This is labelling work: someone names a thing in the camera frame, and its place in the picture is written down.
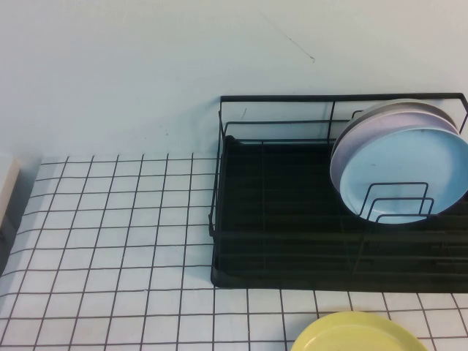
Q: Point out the pink plate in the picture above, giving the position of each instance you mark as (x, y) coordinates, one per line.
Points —
(369, 135)

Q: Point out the grey plate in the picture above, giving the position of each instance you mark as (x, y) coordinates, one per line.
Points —
(398, 104)

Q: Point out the white black grid tablecloth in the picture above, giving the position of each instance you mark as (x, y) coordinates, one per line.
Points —
(109, 237)

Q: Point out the yellow plate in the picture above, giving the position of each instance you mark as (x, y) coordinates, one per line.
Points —
(351, 334)

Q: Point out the light blue plate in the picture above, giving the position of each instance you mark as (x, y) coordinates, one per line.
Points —
(402, 164)

